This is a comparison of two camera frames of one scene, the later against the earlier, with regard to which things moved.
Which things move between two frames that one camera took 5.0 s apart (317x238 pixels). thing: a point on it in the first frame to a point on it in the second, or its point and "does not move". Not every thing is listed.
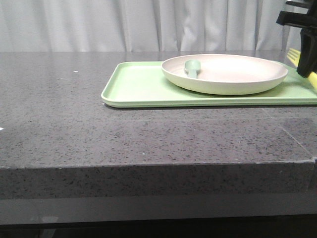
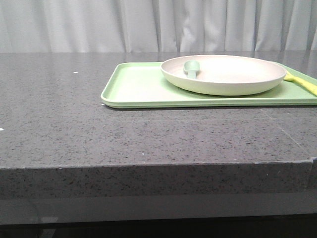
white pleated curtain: (67, 26) does not move
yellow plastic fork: (294, 55) to (312, 88)
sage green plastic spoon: (191, 67) does not move
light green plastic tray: (144, 84) does not move
